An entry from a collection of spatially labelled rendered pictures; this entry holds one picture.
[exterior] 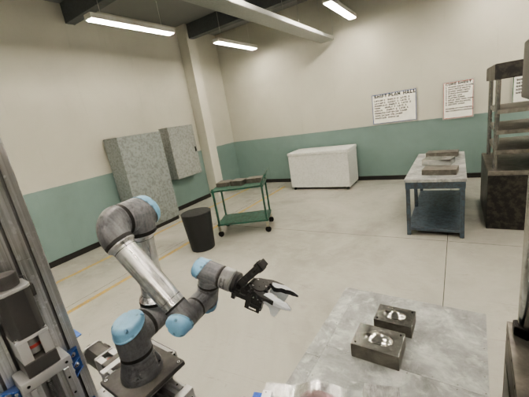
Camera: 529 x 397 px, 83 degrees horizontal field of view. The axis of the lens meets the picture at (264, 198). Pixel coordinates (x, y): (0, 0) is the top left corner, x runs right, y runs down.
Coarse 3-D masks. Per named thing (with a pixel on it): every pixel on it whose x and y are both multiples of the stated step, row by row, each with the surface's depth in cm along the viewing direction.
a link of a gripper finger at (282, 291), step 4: (272, 284) 98; (276, 284) 98; (280, 284) 99; (272, 288) 98; (276, 288) 97; (280, 288) 97; (284, 288) 97; (288, 288) 98; (272, 292) 99; (276, 292) 99; (280, 292) 98; (284, 292) 97; (288, 292) 97; (292, 292) 96; (280, 296) 99; (284, 296) 99; (296, 296) 97; (284, 300) 99
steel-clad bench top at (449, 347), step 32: (352, 288) 185; (352, 320) 158; (416, 320) 151; (448, 320) 147; (480, 320) 144; (320, 352) 140; (416, 352) 132; (448, 352) 129; (480, 352) 127; (288, 384) 126; (352, 384) 122; (384, 384) 119; (416, 384) 117; (448, 384) 115; (480, 384) 113
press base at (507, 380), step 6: (504, 366) 149; (510, 366) 127; (504, 372) 149; (510, 372) 127; (504, 378) 148; (510, 378) 126; (504, 384) 144; (510, 384) 126; (504, 390) 144; (510, 390) 125; (504, 396) 143; (510, 396) 125
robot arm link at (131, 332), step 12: (132, 312) 112; (144, 312) 114; (120, 324) 107; (132, 324) 106; (144, 324) 109; (156, 324) 114; (120, 336) 104; (132, 336) 105; (144, 336) 108; (120, 348) 105; (132, 348) 105; (144, 348) 108; (132, 360) 106
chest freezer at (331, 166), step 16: (352, 144) 720; (288, 160) 749; (304, 160) 726; (320, 160) 704; (336, 160) 684; (352, 160) 696; (304, 176) 739; (320, 176) 717; (336, 176) 696; (352, 176) 697
